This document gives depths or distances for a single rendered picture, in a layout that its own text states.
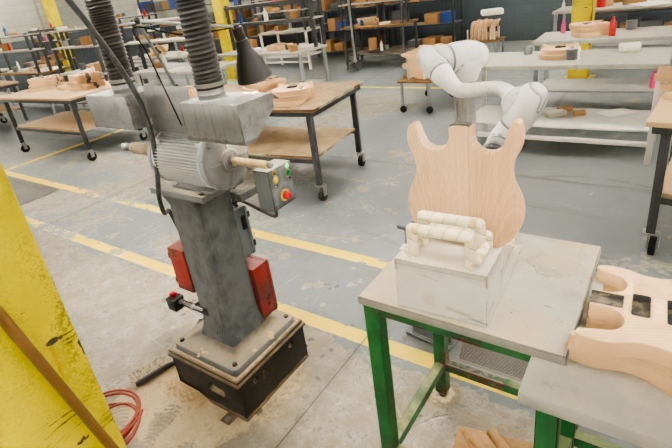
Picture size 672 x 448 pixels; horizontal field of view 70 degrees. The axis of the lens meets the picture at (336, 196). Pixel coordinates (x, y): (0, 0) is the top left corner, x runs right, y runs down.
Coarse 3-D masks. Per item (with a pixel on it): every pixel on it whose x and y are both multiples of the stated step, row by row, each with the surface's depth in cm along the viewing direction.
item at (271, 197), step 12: (276, 168) 218; (288, 168) 224; (264, 180) 217; (288, 180) 226; (264, 192) 220; (276, 192) 220; (252, 204) 229; (264, 204) 224; (276, 204) 221; (276, 216) 229
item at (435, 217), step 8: (424, 216) 139; (432, 216) 138; (440, 216) 137; (448, 216) 136; (456, 216) 135; (464, 216) 134; (448, 224) 136; (456, 224) 135; (464, 224) 133; (472, 224) 132; (480, 224) 131
